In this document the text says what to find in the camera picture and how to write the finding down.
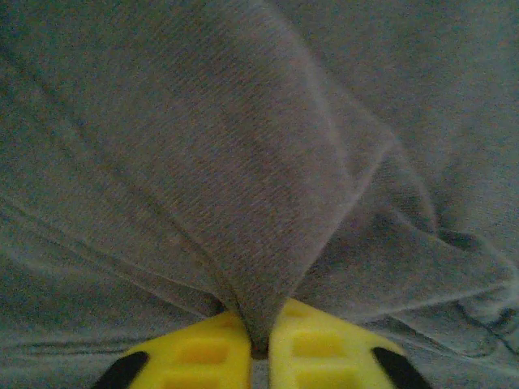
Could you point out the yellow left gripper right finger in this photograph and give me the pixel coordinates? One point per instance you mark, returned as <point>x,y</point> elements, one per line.
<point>324,352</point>

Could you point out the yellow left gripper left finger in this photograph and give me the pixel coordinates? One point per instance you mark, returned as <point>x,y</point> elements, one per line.
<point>194,356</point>

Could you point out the dark gray t-shirt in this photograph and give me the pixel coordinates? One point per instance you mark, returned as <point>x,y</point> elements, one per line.
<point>227,154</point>

